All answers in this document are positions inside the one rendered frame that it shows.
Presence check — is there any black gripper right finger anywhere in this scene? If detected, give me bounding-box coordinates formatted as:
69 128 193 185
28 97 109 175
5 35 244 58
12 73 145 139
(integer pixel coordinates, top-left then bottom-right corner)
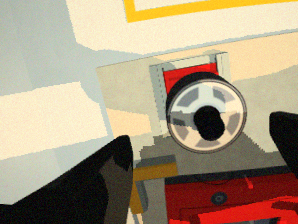
269 111 298 180

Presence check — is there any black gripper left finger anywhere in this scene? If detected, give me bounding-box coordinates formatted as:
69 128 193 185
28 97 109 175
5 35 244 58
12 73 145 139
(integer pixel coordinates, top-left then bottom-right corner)
0 135 133 224

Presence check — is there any yellow tape outline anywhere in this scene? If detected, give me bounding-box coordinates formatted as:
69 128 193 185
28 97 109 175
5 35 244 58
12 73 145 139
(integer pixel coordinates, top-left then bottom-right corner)
124 0 298 23

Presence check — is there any black rubber tyre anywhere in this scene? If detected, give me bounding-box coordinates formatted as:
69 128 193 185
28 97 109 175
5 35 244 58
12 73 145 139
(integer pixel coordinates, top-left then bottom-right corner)
165 72 246 155

